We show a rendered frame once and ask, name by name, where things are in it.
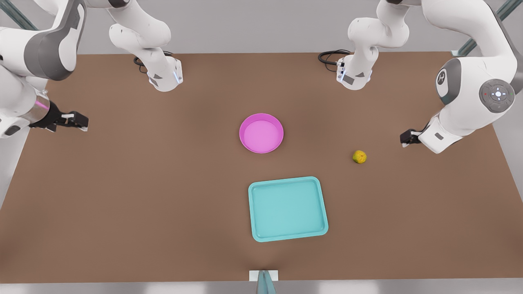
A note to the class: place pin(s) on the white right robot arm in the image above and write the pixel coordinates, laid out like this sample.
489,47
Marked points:
143,36

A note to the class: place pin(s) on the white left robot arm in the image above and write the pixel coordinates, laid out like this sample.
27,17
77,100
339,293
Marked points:
470,102

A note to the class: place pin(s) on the teal rectangular tray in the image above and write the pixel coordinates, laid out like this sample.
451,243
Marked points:
288,209

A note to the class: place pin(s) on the pink round plate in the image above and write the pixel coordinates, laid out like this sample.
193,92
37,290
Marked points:
261,134

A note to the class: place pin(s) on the small yellow-orange fruit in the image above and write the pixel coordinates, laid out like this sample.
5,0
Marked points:
359,157

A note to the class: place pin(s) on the silver frame post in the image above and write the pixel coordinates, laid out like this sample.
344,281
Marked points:
16,14
265,283
466,47

